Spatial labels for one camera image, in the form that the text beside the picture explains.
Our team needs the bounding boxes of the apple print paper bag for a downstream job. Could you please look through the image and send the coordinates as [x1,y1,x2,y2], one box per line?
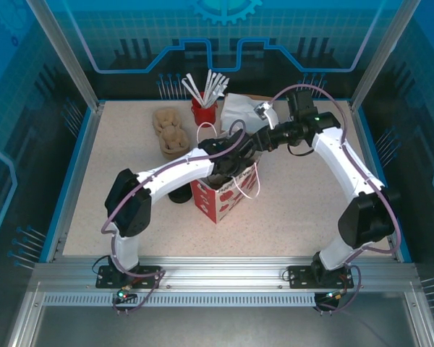
[190,122,262,224]

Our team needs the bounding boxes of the white napkins in cardboard box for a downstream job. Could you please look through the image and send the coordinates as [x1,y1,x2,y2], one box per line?
[219,93,276,139]

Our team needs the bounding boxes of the red plastic straw holder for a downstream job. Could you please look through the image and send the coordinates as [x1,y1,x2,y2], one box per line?
[190,92,218,128]

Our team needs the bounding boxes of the paper wrapped straw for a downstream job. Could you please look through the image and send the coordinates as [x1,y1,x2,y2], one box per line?
[181,78,203,108]
[203,69,213,106]
[213,77,230,106]
[205,72,218,106]
[185,73,206,106]
[209,75,226,106]
[207,73,222,106]

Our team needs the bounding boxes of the small LED circuit board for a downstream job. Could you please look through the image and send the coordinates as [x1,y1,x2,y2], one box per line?
[316,288,348,307]
[111,285,137,305]

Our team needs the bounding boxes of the metal lower shelf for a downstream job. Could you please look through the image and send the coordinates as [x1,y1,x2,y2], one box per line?
[7,281,434,347]

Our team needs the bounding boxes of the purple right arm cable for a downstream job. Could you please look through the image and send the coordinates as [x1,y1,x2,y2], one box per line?
[269,85,401,316]

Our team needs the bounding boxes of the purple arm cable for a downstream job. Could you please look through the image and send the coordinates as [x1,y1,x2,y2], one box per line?
[101,119,247,316]
[269,85,401,316]

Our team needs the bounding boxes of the aluminium frame post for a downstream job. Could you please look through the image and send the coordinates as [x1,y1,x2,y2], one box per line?
[25,0,106,113]
[348,0,412,113]

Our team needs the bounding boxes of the aluminium mounting rail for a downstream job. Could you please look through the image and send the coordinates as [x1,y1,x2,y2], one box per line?
[32,255,420,294]

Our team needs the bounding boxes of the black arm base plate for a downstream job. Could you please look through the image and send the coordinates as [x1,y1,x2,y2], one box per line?
[95,265,163,290]
[287,265,354,290]

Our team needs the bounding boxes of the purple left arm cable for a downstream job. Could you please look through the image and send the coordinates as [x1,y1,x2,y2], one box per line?
[101,119,247,316]

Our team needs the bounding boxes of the slotted grey cable duct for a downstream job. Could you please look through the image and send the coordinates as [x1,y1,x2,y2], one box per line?
[42,292,318,308]

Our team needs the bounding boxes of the aluminium table side rail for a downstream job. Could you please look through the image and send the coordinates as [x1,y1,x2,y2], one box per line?
[45,102,106,263]

